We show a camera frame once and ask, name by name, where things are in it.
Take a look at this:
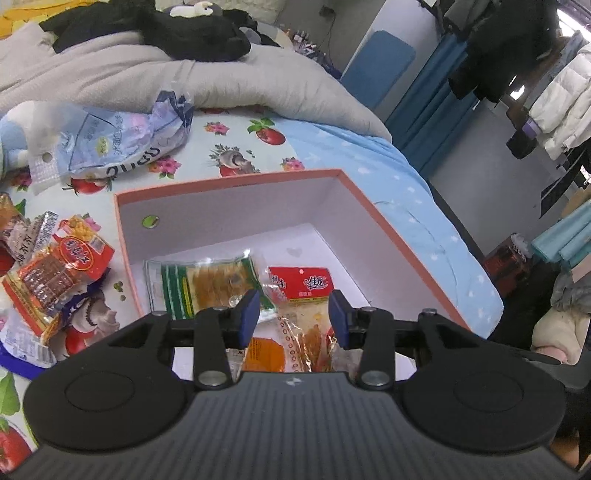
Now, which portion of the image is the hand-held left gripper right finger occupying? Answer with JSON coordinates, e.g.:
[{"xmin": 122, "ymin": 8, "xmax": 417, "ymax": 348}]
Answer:
[{"xmin": 329, "ymin": 290, "xmax": 481, "ymax": 388}]

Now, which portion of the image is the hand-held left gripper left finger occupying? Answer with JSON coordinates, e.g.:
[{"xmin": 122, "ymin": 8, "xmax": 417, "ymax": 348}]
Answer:
[{"xmin": 108, "ymin": 290, "xmax": 262, "ymax": 388}]

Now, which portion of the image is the orange snack bag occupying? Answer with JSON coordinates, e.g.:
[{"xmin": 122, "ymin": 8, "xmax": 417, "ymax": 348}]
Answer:
[{"xmin": 242, "ymin": 337, "xmax": 286, "ymax": 373}]

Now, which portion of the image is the red label clear snack bag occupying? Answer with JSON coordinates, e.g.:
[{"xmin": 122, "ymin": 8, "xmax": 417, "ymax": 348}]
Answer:
[{"xmin": 267, "ymin": 266, "xmax": 335, "ymax": 372}]

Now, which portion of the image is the green striped snack bag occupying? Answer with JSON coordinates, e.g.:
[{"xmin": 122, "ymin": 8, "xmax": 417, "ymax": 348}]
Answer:
[{"xmin": 144, "ymin": 251, "xmax": 278, "ymax": 322}]

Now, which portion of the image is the deep pink cardboard box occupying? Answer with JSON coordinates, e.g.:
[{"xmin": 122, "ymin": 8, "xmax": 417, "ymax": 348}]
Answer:
[{"xmin": 114, "ymin": 169, "xmax": 472, "ymax": 384}]

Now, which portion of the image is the pile of snack packets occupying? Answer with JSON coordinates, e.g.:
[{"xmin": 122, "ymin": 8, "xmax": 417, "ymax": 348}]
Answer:
[{"xmin": 0, "ymin": 191, "xmax": 116, "ymax": 370}]

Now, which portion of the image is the light blue bed sheet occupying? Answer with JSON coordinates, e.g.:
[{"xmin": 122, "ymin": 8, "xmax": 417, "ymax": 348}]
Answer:
[{"xmin": 272, "ymin": 117, "xmax": 504, "ymax": 340}]

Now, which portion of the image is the red storage box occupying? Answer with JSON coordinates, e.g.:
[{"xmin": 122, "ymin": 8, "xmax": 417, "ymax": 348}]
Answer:
[{"xmin": 484, "ymin": 234, "xmax": 533, "ymax": 288}]

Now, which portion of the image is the cream clothing bundle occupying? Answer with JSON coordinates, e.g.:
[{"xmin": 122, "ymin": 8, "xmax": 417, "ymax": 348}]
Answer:
[{"xmin": 531, "ymin": 314, "xmax": 591, "ymax": 366}]

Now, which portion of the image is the blue printed plastic bag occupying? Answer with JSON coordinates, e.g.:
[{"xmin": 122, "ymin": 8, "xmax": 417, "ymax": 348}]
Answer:
[{"xmin": 46, "ymin": 91, "xmax": 195, "ymax": 182}]

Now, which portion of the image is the grey duvet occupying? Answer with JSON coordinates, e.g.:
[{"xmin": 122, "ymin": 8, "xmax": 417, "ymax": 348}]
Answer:
[{"xmin": 0, "ymin": 21, "xmax": 393, "ymax": 141}]

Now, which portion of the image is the teal folded fabric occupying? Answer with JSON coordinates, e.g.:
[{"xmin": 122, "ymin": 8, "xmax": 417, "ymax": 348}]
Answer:
[{"xmin": 531, "ymin": 198, "xmax": 591, "ymax": 269}]

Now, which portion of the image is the blue curtain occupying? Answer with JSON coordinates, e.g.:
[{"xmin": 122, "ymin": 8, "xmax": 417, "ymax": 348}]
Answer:
[{"xmin": 385, "ymin": 32, "xmax": 472, "ymax": 176}]

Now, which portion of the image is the blue chair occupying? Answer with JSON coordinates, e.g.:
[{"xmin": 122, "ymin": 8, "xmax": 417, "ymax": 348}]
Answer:
[{"xmin": 341, "ymin": 30, "xmax": 416, "ymax": 110}]

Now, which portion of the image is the clear plastic packaging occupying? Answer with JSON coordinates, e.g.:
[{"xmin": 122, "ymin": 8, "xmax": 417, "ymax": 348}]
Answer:
[{"xmin": 27, "ymin": 104, "xmax": 72, "ymax": 195}]

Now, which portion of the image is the cluttered bedside table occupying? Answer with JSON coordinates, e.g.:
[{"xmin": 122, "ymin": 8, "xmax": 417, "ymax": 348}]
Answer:
[{"xmin": 252, "ymin": 21, "xmax": 343, "ymax": 80}]

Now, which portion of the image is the blue and white plush toy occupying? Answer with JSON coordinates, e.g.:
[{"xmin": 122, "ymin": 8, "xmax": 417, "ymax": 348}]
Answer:
[{"xmin": 0, "ymin": 102, "xmax": 61, "ymax": 172}]

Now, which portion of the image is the black clothing heap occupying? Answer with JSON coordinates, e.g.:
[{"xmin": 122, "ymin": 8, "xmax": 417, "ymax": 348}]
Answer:
[{"xmin": 39, "ymin": 0, "xmax": 252, "ymax": 63}]

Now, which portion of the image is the hanging white jacket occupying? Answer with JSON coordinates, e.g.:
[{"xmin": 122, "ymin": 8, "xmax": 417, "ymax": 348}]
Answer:
[{"xmin": 529, "ymin": 41, "xmax": 591, "ymax": 161}]

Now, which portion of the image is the small white black plush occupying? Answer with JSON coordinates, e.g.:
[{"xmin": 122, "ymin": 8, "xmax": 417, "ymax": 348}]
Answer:
[{"xmin": 168, "ymin": 1, "xmax": 223, "ymax": 19}]

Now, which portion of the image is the hanging black jacket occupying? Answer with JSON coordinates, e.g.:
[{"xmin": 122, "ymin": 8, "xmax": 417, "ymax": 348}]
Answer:
[{"xmin": 448, "ymin": 0, "xmax": 560, "ymax": 103}]

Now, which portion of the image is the yellow pillow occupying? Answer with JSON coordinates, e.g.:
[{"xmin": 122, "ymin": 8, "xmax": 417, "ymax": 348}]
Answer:
[{"xmin": 0, "ymin": 0, "xmax": 49, "ymax": 38}]

